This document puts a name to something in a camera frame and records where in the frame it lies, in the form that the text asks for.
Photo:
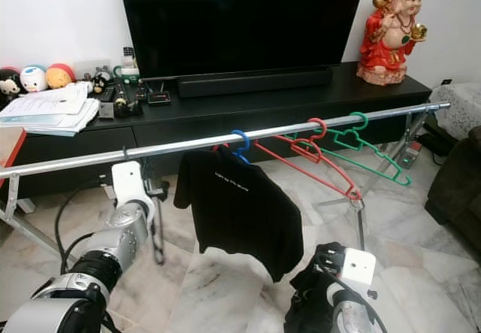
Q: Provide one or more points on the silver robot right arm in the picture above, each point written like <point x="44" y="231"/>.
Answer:
<point x="352" y="314"/>

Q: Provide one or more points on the dark navy garment yellow logo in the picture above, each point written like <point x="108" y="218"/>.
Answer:
<point x="308" y="303"/>

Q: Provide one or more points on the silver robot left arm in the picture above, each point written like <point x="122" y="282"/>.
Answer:
<point x="113" y="250"/>

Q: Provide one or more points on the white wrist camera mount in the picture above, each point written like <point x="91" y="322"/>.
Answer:
<point x="359" y="265"/>
<point x="129" y="181"/>

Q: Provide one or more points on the red laughing Buddha statue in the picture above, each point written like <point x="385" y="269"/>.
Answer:
<point x="389" y="46"/>

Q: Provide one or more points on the round black toy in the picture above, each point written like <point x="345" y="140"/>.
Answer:
<point x="10" y="83"/>

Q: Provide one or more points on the grey remote in mug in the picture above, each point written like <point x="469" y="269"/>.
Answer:
<point x="128" y="56"/>

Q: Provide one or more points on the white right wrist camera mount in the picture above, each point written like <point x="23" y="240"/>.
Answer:
<point x="359" y="265"/>

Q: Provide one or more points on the red plastic hanger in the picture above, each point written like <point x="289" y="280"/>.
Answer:
<point x="323" y="128"/>

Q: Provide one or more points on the black T-shirt white print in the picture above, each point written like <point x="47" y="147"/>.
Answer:
<point x="237" y="213"/>

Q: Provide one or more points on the green plastic hanger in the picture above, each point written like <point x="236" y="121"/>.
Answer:
<point x="364" y="120"/>

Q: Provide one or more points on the large black television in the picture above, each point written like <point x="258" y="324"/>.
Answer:
<point x="233" y="17"/>

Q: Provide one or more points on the black TV console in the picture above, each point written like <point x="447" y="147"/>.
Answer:
<point x="252" y="116"/>

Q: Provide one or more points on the blue plastic hanger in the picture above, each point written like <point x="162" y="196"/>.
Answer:
<point x="247" y="141"/>

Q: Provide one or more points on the white paper stack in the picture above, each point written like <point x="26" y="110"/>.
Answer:
<point x="45" y="110"/>

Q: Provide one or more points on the side table white lace cloth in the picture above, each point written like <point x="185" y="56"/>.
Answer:
<point x="458" y="111"/>

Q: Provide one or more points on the dark brown sofa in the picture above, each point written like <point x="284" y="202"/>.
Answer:
<point x="458" y="198"/>

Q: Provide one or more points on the black and white panda toy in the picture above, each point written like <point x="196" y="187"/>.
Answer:
<point x="101" y="83"/>

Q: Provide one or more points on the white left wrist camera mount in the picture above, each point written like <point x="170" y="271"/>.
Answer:
<point x="129" y="181"/>

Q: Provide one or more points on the black remote control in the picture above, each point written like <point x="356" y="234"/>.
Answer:
<point x="125" y="104"/>

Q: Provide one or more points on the round orange toy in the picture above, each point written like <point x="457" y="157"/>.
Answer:
<point x="60" y="76"/>

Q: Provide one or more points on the green and white mug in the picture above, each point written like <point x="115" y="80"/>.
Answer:
<point x="126" y="74"/>

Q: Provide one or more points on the black set-top box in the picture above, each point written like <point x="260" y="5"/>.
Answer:
<point x="159" y="96"/>

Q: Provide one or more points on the black soundbar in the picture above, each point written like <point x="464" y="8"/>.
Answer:
<point x="252" y="83"/>

